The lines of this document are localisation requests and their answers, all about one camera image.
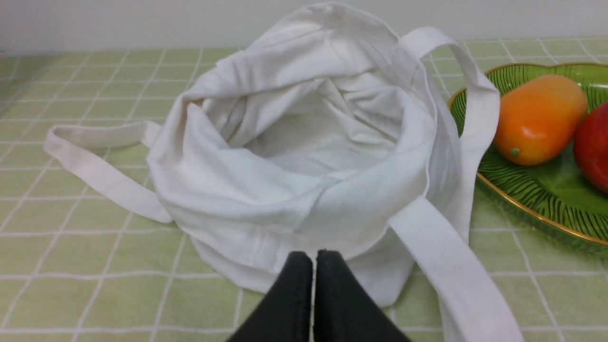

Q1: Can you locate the white cloth tote bag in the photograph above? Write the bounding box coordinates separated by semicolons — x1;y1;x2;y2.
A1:
44;2;524;342

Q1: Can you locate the red apple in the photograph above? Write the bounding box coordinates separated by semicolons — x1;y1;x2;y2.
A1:
573;102;608;193

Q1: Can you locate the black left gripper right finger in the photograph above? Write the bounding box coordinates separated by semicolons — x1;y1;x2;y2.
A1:
313;250;409;342

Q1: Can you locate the orange mango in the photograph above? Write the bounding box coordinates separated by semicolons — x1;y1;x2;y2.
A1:
494;75;589;166

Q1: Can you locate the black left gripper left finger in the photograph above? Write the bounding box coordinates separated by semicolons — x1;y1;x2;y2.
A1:
228;251;313;342

